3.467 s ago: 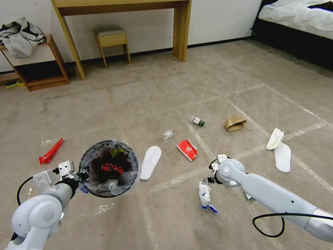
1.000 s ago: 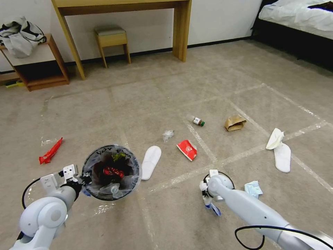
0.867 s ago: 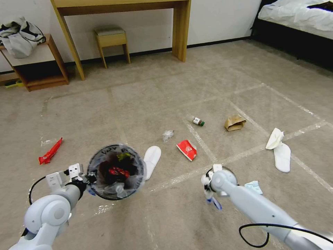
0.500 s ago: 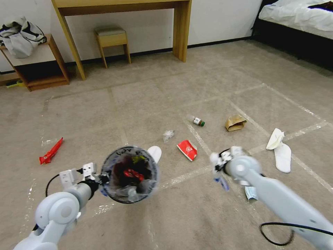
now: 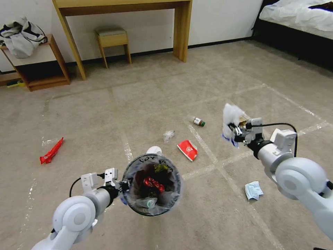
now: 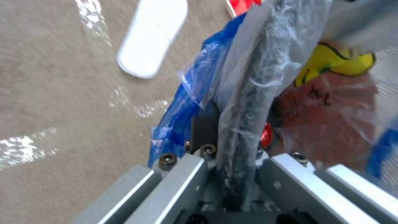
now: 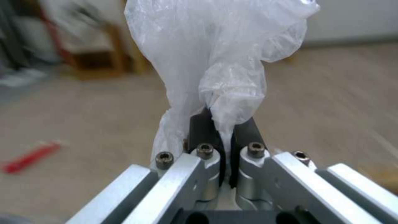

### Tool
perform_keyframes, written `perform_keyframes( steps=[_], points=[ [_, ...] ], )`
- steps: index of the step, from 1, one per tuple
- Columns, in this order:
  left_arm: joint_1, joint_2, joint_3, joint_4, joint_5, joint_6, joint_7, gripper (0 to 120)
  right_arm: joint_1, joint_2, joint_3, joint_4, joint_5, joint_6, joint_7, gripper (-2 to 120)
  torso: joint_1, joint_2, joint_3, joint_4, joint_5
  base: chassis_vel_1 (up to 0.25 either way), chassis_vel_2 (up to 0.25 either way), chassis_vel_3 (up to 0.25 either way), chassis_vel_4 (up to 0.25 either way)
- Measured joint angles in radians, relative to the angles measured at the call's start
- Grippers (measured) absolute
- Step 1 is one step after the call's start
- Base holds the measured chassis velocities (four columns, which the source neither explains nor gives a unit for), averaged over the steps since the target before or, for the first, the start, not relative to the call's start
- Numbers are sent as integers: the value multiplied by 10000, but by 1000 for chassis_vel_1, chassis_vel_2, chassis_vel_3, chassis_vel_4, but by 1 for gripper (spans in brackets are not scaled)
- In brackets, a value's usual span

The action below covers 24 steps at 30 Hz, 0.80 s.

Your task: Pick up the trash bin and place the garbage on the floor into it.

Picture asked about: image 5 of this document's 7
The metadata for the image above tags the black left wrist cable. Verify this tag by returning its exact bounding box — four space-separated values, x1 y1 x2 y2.
69 173 105 198

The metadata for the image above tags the crushed red paper cup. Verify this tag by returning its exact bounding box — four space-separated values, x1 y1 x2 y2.
177 140 198 162

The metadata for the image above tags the long red snack wrapper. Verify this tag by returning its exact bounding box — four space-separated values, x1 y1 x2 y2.
39 137 64 165

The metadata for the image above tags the crumpled red foil wrapper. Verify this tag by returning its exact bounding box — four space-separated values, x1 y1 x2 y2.
143 177 165 193

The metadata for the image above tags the wooden stool with grey cushion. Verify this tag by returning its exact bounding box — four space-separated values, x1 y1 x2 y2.
94 26 133 69

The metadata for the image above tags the white bed mattress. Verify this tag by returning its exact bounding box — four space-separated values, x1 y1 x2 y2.
259 0 333 40

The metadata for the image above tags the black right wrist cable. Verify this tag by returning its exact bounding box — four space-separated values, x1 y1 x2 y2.
259 123 298 158

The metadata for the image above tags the white and black cloth bag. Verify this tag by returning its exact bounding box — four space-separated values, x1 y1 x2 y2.
0 16 48 59

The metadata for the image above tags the yellow and black wrapper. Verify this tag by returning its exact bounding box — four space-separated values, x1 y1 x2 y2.
153 162 173 174

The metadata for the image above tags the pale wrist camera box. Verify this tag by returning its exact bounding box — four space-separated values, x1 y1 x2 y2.
245 117 264 139
104 168 118 183

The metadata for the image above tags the clear plastic bin liner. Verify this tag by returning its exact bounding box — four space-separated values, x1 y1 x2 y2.
120 153 185 217

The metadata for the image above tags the black round trash bin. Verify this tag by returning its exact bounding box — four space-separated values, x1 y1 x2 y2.
121 153 183 217

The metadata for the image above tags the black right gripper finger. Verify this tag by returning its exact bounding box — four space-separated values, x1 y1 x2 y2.
232 134 248 147
228 124 247 135

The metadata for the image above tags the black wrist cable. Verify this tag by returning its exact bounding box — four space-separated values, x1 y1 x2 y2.
259 123 298 158
69 173 105 198

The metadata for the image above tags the black bed frame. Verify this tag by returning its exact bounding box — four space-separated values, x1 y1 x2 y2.
250 17 333 73

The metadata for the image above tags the crumpled blue face mask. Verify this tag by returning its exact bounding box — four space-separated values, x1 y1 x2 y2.
244 181 264 202

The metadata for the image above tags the low wooden side shelf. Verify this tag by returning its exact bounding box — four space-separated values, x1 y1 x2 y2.
0 34 71 92

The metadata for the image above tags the light wooden desk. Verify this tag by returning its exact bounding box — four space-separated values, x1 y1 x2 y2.
52 0 193 81

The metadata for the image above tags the clear bottle with green cap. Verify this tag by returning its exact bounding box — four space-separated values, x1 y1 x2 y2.
135 197 158 209

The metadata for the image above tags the white tissue packet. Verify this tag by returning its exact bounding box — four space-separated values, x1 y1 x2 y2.
222 103 247 149

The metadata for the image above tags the small bottle with green cap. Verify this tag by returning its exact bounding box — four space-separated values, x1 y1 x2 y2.
191 115 207 127

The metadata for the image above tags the white plastic cup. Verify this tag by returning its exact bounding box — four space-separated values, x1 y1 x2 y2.
145 145 163 156

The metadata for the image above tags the dark cloth on bed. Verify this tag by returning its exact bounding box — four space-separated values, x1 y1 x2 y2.
308 3 333 13

